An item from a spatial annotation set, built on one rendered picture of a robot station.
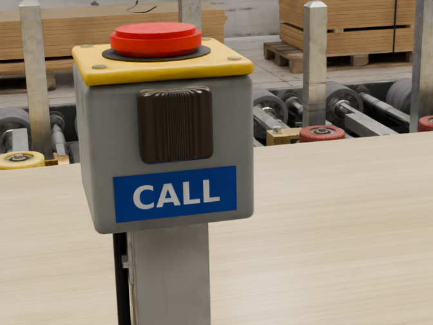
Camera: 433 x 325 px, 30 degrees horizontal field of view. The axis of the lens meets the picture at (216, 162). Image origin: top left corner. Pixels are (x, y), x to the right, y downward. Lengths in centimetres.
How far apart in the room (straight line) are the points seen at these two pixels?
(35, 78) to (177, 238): 110
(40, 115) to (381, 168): 60
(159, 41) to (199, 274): 11
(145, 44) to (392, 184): 87
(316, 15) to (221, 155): 120
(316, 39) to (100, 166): 123
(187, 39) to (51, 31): 591
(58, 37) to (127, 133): 593
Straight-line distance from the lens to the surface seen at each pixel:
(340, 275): 89
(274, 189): 115
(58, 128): 188
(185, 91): 32
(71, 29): 626
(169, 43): 34
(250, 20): 785
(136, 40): 34
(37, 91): 145
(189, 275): 38
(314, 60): 154
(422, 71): 164
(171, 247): 37
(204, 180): 34
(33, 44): 144
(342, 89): 202
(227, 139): 34
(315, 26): 153
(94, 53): 37
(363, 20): 682
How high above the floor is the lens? 128
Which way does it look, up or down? 17 degrees down
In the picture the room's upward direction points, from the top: 1 degrees counter-clockwise
